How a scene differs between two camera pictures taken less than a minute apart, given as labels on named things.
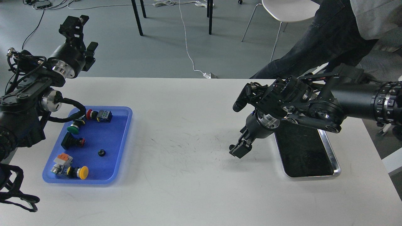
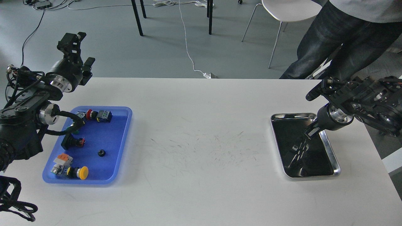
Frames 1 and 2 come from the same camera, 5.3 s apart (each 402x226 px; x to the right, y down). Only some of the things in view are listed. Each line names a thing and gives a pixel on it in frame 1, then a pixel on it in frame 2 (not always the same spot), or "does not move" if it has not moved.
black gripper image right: [258, 125] -> [331, 118]
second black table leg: [209, 6] does not move
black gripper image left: [70, 58] -> [67, 73]
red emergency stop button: [102, 115] does not move
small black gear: [101, 153] does not move
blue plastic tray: [90, 149] does not move
